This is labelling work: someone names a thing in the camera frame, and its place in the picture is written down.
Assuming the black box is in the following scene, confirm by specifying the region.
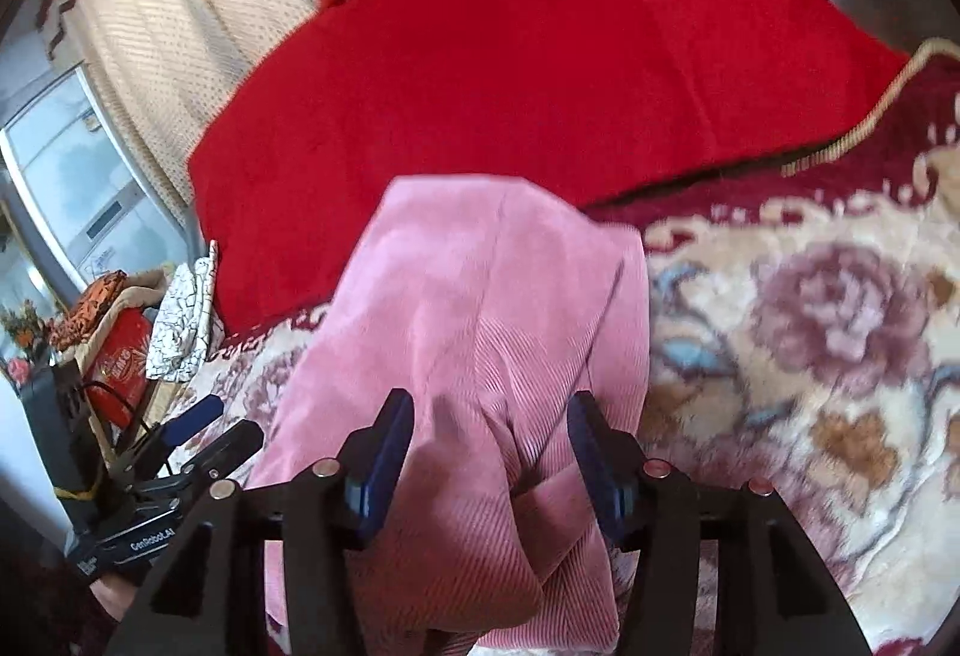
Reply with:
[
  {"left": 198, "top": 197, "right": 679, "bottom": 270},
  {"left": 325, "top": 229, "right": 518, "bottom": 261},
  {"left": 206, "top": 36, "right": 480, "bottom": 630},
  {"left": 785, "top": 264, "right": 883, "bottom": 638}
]
[{"left": 19, "top": 360, "right": 110, "bottom": 529}]

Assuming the red blanket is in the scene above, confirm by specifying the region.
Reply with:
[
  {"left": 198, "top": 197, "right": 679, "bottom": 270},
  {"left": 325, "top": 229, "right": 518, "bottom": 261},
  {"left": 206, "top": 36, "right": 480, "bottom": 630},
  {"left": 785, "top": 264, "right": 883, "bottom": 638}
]
[{"left": 186, "top": 0, "right": 912, "bottom": 336}]

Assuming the red box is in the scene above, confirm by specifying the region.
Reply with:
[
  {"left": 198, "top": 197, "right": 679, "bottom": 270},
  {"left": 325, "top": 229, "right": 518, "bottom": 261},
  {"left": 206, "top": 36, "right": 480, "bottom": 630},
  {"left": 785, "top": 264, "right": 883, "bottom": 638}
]
[{"left": 82, "top": 307, "right": 155, "bottom": 428}]

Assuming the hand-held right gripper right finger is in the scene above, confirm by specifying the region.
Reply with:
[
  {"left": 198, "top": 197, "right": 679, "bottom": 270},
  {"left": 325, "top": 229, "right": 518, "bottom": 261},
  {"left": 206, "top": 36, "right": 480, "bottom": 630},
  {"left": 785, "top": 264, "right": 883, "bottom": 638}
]
[{"left": 567, "top": 391, "right": 876, "bottom": 656}]

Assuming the floral plush blanket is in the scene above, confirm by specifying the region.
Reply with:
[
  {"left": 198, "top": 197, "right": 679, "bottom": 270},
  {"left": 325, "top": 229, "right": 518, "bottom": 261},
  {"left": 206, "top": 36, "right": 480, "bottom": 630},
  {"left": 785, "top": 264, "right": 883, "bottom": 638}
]
[{"left": 157, "top": 37, "right": 960, "bottom": 656}]

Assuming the white patterned cloth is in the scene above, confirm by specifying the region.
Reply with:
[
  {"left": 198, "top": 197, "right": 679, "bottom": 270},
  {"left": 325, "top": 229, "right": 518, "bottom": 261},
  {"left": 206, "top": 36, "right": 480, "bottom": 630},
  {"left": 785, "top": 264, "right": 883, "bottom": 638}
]
[{"left": 144, "top": 240, "right": 226, "bottom": 383}]

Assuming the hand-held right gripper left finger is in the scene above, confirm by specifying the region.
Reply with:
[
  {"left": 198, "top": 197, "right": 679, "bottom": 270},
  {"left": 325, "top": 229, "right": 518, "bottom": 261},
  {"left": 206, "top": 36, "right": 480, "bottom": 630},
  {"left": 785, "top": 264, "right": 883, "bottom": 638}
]
[{"left": 101, "top": 388, "right": 416, "bottom": 656}]

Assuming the pink corduroy jacket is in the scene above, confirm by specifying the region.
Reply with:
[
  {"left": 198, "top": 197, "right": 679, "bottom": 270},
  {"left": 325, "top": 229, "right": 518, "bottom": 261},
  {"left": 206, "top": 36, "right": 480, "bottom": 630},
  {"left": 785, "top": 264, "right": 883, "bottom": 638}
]
[{"left": 247, "top": 174, "right": 652, "bottom": 656}]

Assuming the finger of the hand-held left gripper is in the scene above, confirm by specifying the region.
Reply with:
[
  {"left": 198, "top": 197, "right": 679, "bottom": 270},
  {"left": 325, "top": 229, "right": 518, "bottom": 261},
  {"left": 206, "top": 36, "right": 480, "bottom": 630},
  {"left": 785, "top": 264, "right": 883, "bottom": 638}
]
[
  {"left": 127, "top": 420, "right": 265, "bottom": 501},
  {"left": 112, "top": 393, "right": 224, "bottom": 477}
]

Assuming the flower bouquet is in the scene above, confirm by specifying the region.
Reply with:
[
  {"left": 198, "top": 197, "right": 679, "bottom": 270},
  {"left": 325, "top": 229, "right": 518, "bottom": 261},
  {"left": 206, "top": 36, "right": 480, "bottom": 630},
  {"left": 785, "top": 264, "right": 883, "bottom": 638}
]
[{"left": 0, "top": 300, "right": 55, "bottom": 389}]

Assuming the white refrigerator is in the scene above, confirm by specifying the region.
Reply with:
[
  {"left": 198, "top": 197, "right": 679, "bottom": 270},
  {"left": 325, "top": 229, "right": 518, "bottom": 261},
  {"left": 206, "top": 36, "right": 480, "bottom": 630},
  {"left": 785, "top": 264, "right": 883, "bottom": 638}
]
[{"left": 0, "top": 64, "right": 192, "bottom": 314}]

